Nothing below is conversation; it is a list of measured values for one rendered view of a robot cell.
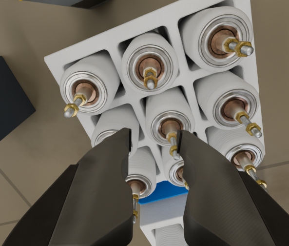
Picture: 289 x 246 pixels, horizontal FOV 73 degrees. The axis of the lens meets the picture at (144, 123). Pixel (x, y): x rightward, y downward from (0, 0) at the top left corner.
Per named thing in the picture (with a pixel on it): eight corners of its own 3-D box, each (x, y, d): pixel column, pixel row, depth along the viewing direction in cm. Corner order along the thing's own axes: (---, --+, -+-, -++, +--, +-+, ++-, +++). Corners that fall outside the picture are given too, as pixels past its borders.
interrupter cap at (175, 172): (167, 184, 45) (167, 187, 44) (169, 158, 41) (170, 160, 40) (201, 185, 44) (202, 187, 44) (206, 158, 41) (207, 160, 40)
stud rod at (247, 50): (230, 44, 29) (255, 52, 22) (223, 48, 29) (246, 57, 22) (228, 38, 28) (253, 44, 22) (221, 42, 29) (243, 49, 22)
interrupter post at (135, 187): (133, 190, 46) (132, 202, 43) (127, 184, 45) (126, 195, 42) (142, 186, 45) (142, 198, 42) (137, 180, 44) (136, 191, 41)
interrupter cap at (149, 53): (173, 89, 34) (173, 90, 33) (129, 92, 34) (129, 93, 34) (172, 41, 30) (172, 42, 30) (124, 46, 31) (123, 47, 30)
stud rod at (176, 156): (169, 134, 36) (174, 161, 30) (168, 130, 36) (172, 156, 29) (174, 133, 36) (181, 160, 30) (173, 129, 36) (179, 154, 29)
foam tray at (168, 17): (126, 153, 71) (121, 193, 55) (72, 46, 54) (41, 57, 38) (237, 121, 65) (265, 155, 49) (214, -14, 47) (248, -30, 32)
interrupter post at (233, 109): (242, 107, 35) (251, 115, 32) (232, 116, 36) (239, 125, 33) (234, 99, 35) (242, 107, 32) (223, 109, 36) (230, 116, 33)
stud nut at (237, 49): (250, 52, 24) (254, 53, 23) (237, 59, 25) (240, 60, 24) (246, 37, 23) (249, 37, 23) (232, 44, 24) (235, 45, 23)
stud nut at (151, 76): (155, 89, 27) (155, 91, 26) (143, 87, 27) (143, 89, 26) (158, 74, 26) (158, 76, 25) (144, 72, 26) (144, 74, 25)
